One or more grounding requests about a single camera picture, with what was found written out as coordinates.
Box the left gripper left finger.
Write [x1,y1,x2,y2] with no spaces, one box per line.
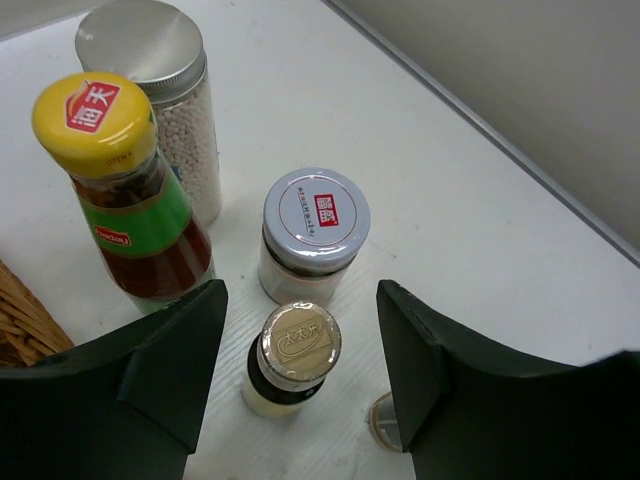
[1,280,228,479]

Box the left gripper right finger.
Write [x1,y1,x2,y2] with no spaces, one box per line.
[376,280,639,479]

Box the small gold-cap yellow bottle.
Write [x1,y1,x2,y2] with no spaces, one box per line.
[241,301,342,418]

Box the white-lid red-label jar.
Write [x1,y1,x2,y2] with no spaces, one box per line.
[258,167,371,305]

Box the small dark-lid pepper shaker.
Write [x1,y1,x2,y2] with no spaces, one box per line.
[367,392,403,453]

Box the brown wicker divided basket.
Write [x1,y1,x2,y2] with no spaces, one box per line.
[0,262,74,368]

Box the yellow-cap brown sauce bottle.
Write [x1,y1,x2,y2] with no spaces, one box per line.
[31,72,215,313]

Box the tall silver-lid bead jar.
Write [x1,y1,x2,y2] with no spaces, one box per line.
[75,1,223,226]

